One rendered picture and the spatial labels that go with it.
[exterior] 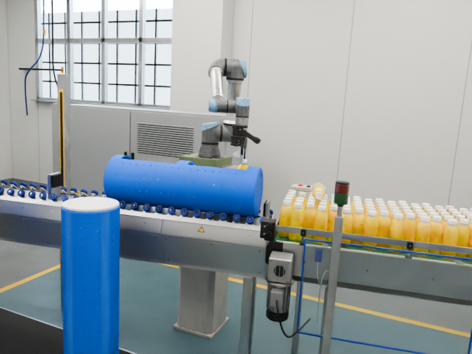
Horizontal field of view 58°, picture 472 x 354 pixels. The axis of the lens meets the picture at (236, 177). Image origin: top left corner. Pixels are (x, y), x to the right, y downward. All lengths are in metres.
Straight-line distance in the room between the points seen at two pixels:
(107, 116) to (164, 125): 0.71
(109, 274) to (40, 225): 0.72
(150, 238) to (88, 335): 0.59
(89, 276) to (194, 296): 0.96
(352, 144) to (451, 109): 1.02
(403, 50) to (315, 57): 0.92
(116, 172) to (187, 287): 0.98
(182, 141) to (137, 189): 1.78
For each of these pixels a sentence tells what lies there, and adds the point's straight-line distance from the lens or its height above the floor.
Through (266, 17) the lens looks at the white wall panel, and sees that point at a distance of 5.25.
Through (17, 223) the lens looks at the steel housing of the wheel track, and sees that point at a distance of 2.97.
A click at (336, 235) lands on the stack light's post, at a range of 2.01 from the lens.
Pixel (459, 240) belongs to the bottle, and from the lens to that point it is 2.32.
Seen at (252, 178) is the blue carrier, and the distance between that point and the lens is 2.27.
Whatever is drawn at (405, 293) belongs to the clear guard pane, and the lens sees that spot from 2.23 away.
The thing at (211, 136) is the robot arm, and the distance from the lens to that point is 2.80.
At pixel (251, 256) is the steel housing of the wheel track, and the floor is 0.76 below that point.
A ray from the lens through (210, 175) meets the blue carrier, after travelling 2.31.
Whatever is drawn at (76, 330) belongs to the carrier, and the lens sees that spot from 2.42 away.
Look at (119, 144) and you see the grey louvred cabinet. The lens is 4.60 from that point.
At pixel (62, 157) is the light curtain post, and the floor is 1.13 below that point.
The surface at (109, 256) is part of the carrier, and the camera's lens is 2.27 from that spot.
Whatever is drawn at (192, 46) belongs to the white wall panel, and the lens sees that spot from 5.26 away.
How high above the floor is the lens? 1.59
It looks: 10 degrees down
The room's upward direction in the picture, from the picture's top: 3 degrees clockwise
